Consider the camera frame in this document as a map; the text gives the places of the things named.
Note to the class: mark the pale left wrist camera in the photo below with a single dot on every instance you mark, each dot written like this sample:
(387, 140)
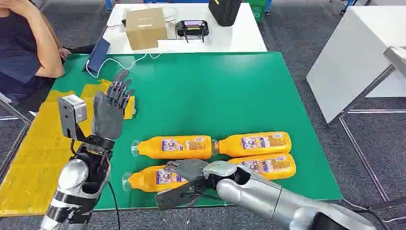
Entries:
(72, 111)

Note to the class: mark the blue metal leg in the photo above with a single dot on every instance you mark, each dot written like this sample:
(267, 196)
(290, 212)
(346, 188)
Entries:
(348, 6)
(109, 4)

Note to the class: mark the yellow sheet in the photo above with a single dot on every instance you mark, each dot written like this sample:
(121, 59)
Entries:
(35, 158)

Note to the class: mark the orange drink bottle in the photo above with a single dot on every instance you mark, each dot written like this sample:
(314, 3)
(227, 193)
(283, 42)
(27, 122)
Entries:
(253, 144)
(142, 181)
(177, 147)
(272, 166)

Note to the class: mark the metal table frame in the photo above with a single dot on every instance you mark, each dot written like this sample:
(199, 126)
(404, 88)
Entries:
(361, 152)

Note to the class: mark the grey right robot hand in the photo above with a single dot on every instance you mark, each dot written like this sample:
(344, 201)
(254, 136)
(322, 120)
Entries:
(192, 168)

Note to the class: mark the large white tabletop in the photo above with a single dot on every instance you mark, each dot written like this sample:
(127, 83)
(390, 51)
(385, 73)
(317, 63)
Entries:
(352, 57)

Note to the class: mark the black handheld controller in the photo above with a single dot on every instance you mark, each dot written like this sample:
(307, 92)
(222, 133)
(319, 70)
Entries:
(192, 28)

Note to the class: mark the green table mat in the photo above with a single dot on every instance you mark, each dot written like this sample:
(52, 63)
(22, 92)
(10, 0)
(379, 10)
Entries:
(222, 95)

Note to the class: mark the black case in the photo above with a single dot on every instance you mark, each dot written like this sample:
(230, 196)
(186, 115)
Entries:
(224, 12)

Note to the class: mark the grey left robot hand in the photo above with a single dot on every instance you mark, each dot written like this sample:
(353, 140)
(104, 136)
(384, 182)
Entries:
(108, 117)

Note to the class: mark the green crate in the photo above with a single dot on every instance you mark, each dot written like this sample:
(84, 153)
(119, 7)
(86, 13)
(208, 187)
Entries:
(258, 11)

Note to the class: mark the grey metal frame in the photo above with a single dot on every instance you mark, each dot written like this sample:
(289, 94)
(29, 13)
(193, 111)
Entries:
(16, 143)

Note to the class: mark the cardboard box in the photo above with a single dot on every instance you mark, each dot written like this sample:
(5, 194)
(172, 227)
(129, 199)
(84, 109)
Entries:
(146, 30)

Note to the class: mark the steel bench corner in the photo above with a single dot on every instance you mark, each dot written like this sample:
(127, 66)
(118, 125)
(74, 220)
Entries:
(398, 58)

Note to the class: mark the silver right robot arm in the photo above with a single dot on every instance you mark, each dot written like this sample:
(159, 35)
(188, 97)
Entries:
(263, 196)

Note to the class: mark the person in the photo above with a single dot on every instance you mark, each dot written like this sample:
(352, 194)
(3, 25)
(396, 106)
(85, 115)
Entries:
(19, 54)

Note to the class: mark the white table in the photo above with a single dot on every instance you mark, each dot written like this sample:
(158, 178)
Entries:
(234, 38)

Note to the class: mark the dark blue flat device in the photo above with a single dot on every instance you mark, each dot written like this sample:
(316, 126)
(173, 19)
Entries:
(99, 54)

